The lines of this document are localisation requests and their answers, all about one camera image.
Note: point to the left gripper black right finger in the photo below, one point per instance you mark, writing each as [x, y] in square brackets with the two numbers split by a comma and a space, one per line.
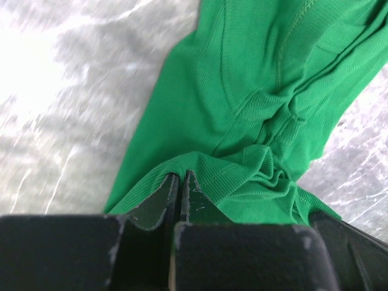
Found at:
[212, 253]

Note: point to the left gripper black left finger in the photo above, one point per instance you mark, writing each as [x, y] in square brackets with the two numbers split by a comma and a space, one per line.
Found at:
[128, 251]

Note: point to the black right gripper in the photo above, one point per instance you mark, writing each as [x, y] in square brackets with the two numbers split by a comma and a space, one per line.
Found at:
[359, 259]

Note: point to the green tank top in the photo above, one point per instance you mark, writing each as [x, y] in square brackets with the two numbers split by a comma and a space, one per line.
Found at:
[249, 99]

